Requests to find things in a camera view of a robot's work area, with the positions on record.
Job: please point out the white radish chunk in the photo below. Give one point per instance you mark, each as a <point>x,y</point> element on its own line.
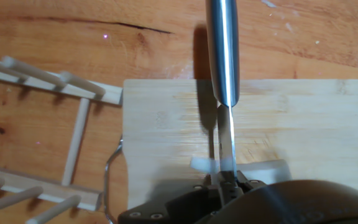
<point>266,171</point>

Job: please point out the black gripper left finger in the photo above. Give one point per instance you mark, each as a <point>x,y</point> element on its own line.
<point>172,208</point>

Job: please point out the steel cleaver knife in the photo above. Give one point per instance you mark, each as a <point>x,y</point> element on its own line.
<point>224,46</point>

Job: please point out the wooden cutting board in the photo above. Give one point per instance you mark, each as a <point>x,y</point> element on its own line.
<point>291,124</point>

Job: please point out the white radish slice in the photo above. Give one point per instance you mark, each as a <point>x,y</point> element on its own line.
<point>202,164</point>

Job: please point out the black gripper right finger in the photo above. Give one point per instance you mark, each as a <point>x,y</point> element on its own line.
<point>250,184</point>

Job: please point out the wooden peg dish rack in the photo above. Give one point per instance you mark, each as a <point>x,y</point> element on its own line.
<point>76,140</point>

